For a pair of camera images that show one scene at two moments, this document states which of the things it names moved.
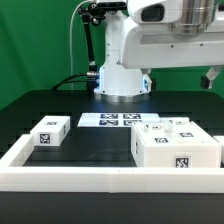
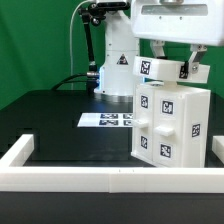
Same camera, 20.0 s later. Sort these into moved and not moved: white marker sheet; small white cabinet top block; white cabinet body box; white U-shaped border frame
Moved: white cabinet body box; small white cabinet top block
Not moved: white marker sheet; white U-shaped border frame
